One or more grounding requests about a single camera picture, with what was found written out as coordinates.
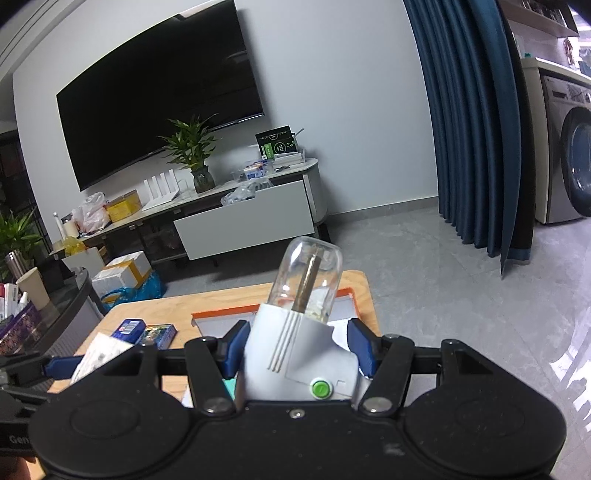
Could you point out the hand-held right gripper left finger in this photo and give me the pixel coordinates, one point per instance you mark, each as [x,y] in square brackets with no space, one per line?
[234,348]

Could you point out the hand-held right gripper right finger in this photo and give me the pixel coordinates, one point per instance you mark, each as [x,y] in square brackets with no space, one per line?
[362,347]

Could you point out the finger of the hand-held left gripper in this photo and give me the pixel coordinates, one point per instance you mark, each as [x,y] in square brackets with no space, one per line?
[62,366]

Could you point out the orange and white cardboard box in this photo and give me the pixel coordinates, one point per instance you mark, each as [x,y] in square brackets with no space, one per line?
[231,321]

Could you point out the white box with barcode label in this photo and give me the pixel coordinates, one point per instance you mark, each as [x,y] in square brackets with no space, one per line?
[99,355]

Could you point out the white mosquito repellent plug bottle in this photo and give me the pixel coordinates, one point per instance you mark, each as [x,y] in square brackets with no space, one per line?
[295,350]

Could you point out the tiger print playing card box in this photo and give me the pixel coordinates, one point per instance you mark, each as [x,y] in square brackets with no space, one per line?
[158,335]

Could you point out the black glass side table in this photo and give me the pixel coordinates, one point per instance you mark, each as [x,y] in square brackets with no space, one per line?
[69,314]

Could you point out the purple patterned tin box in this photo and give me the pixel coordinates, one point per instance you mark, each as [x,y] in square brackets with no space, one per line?
[23,330]

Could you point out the dark blue rectangular box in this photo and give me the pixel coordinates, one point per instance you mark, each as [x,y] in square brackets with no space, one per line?
[129,328]

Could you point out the white spray bottle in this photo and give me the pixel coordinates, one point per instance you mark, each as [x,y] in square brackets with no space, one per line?
[23,300]

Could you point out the beige paper cup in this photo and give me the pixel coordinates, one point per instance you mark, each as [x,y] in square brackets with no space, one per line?
[33,288]

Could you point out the row of medicine boxes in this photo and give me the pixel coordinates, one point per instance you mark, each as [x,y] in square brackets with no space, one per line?
[8,300]

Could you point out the black device stand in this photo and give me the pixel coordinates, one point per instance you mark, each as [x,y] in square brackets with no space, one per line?
[55,277]

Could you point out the white taped cardboard box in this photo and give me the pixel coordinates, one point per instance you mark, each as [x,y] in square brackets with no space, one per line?
[111,284]
[129,267]

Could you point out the blue plastic bag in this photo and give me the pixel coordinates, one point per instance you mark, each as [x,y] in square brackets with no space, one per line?
[147,290]

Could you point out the white paper bag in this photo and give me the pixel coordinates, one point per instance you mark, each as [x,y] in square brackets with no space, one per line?
[85,261]

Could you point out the yellow plastic bag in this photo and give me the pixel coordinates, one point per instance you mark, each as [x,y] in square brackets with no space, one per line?
[74,244]

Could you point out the black rolled mat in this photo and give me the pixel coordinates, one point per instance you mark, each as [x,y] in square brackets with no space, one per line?
[324,230]

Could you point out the white cabinet drawer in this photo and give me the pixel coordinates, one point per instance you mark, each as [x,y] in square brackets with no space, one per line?
[244,226]

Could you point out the green leafy houseplant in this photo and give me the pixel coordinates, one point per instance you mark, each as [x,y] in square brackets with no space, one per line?
[18,235]

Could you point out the white plastic bag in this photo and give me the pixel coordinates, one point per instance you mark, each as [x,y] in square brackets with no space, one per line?
[92,214]

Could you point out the clear plastic bag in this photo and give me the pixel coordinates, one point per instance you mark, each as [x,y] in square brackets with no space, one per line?
[242,194]

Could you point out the white tv cabinet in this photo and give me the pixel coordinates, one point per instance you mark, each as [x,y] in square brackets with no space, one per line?
[318,194]

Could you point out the white wifi router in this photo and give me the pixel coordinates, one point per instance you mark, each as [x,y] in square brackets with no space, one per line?
[159,196]

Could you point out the yellow cardboard box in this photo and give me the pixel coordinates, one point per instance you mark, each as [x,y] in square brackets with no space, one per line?
[123,206]

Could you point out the clear box of small items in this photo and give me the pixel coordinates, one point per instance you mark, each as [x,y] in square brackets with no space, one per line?
[253,171]

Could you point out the black grid partition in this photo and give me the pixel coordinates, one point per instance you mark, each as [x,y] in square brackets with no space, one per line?
[18,184]

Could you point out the clear acrylic organizer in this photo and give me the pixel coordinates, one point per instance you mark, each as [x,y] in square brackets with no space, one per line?
[290,157]

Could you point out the potted plant in glass vase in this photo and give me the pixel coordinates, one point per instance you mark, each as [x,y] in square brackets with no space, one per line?
[191,147]

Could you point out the black and green box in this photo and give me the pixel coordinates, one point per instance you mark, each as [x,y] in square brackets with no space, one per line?
[275,142]

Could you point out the dark blue curtain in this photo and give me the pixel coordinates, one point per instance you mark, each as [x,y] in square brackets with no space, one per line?
[471,138]

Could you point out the silver front-load washing machine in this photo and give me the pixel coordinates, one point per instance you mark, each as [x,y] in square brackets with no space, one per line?
[568,152]

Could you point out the black wall television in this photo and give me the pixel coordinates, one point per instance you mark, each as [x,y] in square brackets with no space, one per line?
[161,92]

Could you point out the wall shelf with items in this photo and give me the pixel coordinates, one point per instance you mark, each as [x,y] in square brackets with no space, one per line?
[540,14]

